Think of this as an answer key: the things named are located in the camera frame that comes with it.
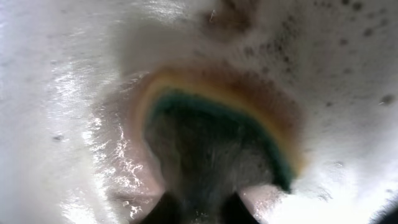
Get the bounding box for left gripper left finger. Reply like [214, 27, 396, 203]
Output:
[138, 192, 184, 224]

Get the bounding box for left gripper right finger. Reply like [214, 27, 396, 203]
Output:
[220, 192, 259, 224]

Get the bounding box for green yellow sponge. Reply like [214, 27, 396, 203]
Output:
[130, 67, 305, 223]

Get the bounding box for black rectangular soapy tray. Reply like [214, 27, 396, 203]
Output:
[1, 1, 397, 223]

